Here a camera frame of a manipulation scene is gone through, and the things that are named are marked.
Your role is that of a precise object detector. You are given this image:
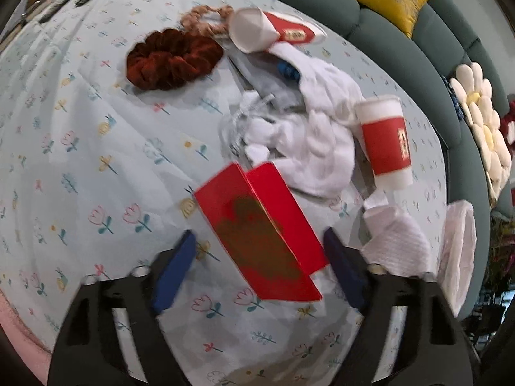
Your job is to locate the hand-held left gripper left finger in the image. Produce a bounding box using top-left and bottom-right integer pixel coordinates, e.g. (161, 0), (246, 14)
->
(47, 229), (198, 386)

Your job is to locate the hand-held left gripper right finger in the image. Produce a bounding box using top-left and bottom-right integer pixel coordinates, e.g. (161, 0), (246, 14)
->
(323, 227), (481, 386)

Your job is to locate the red paper box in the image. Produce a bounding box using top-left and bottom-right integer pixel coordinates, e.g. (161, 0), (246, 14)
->
(194, 162), (331, 302)

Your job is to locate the pink spotted scrunchie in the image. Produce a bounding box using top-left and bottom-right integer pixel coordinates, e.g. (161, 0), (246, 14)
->
(180, 4), (236, 41)

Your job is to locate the white paper tissue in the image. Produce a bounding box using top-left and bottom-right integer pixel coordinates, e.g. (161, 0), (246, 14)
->
(360, 191), (433, 276)

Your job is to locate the white towel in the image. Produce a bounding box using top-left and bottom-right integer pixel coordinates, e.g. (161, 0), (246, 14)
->
(241, 44), (367, 198)

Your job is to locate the lidded red white paper cup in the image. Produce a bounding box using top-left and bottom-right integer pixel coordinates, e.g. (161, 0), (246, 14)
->
(354, 94), (414, 189)

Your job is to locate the floral bedsheet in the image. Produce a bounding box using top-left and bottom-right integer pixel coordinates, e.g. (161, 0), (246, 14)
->
(0, 0), (449, 386)

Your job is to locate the green houseplant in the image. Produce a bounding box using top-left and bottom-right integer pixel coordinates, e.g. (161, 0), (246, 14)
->
(489, 205), (515, 290)

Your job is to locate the clear plastic wrapper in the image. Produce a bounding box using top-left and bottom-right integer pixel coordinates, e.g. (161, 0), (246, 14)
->
(217, 90), (282, 157)

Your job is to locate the pink blanket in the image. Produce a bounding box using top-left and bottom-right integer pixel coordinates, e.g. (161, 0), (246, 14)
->
(0, 285), (53, 382)

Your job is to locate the white flower cushion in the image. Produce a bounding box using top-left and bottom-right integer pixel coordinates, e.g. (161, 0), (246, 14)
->
(450, 63), (511, 209)

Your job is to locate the blue patterned cushion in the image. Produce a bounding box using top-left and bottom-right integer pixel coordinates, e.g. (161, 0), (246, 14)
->
(443, 76), (464, 121)

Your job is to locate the grey cloth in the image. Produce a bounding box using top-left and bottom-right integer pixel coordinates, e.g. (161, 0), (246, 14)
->
(227, 54), (306, 109)

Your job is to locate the small blue object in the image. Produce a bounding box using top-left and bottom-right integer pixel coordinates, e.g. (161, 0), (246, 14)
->
(277, 61), (300, 81)

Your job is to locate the dark red velvet scrunchie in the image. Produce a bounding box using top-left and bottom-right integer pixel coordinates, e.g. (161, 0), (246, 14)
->
(126, 29), (225, 91)

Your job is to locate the red white cushion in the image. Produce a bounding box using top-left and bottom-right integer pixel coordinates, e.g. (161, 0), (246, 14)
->
(499, 100), (515, 147)

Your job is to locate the green sofa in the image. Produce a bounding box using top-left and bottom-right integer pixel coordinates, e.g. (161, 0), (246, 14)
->
(177, 0), (511, 322)

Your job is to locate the open red white paper cup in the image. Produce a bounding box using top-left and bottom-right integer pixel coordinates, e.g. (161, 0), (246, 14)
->
(229, 7), (327, 54)

